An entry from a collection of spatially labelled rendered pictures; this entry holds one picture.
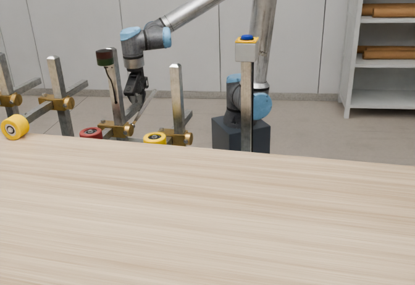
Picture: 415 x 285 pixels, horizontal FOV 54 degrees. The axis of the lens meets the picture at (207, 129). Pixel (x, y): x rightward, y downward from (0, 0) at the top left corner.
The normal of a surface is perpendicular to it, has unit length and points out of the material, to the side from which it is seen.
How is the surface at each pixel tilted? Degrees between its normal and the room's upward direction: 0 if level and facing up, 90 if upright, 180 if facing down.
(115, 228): 0
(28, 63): 90
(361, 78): 90
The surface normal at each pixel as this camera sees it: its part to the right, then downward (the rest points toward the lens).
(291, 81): -0.14, 0.42
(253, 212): -0.04, -0.91
